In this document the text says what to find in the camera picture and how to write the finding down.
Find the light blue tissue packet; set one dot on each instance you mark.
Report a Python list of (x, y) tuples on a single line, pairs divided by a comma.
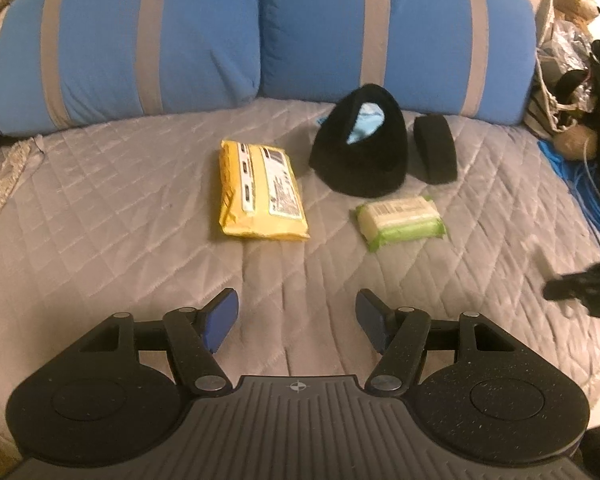
[(365, 125)]

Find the blue pillow with grey stripes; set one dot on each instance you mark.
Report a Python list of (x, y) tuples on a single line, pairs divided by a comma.
[(420, 45), (110, 50)]

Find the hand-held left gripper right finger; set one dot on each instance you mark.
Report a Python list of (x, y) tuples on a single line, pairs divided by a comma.
[(372, 322)]

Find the green wipes packet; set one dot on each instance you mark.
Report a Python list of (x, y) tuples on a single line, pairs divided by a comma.
[(400, 220)]

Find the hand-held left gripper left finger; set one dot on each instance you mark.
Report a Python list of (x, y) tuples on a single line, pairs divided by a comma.
[(222, 320)]

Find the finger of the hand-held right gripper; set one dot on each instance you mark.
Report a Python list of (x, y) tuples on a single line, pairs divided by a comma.
[(575, 287)]

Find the yellow plastic packet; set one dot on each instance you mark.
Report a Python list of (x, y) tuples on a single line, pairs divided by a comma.
[(260, 190)]

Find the grey quilted bedspread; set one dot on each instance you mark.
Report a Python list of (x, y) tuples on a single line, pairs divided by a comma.
[(130, 210)]

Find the black fleece headband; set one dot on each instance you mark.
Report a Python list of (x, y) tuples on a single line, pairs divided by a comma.
[(360, 170)]

